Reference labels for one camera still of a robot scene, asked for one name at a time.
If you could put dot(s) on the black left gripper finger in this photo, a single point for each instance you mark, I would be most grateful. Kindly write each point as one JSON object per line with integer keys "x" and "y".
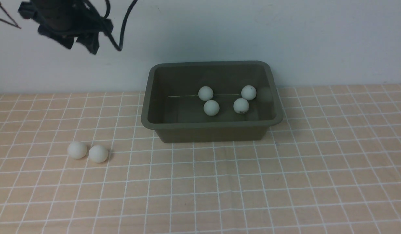
{"x": 66, "y": 41}
{"x": 89, "y": 41}

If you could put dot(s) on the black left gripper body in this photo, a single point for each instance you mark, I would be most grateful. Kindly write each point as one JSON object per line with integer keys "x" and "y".
{"x": 65, "y": 18}

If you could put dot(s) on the white ping-pong ball with logo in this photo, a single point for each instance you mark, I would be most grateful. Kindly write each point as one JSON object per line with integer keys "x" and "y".
{"x": 241, "y": 106}

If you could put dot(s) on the olive green plastic bin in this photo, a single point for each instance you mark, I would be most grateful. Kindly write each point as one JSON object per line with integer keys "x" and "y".
{"x": 173, "y": 110}

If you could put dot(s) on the checkered orange tablecloth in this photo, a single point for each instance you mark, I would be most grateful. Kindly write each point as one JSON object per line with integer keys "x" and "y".
{"x": 333, "y": 166}

